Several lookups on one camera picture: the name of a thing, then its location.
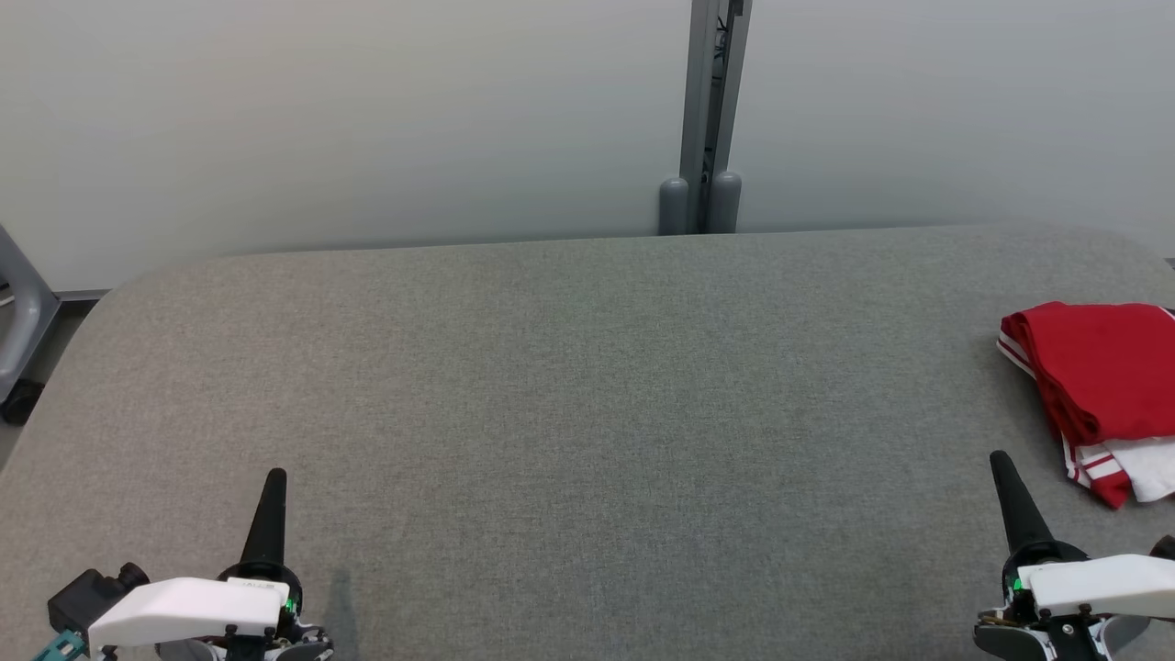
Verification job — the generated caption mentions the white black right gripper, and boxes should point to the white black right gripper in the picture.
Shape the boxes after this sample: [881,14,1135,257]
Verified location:
[974,450,1175,661]

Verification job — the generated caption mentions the grey curved stand leg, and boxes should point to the grey curved stand leg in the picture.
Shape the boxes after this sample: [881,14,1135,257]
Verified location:
[0,223,62,405]

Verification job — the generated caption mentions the black left cable teal plug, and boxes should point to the black left cable teal plug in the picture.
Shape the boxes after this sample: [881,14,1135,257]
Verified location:
[30,630,90,661]

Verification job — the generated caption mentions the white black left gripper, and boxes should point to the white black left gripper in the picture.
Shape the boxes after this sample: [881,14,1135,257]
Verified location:
[88,467,334,661]

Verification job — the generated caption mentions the grey metal partition post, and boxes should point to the grey metal partition post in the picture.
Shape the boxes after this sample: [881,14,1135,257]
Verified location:
[657,0,754,237]

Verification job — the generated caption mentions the red t-shirt white sleeves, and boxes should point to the red t-shirt white sleeves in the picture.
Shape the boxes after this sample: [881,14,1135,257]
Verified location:
[996,300,1175,511]

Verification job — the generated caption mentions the black caster wheel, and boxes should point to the black caster wheel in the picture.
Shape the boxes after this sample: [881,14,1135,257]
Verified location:
[0,379,44,426]

